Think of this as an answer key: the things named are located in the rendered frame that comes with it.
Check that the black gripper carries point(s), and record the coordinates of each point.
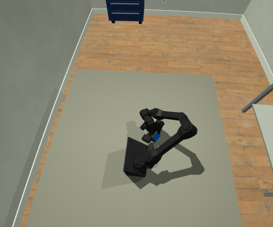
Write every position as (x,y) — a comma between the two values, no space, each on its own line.
(157,127)

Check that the blue rectangular block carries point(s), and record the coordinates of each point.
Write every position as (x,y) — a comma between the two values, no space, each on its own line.
(156,136)

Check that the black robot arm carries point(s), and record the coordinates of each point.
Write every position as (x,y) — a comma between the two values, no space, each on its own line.
(153,156)

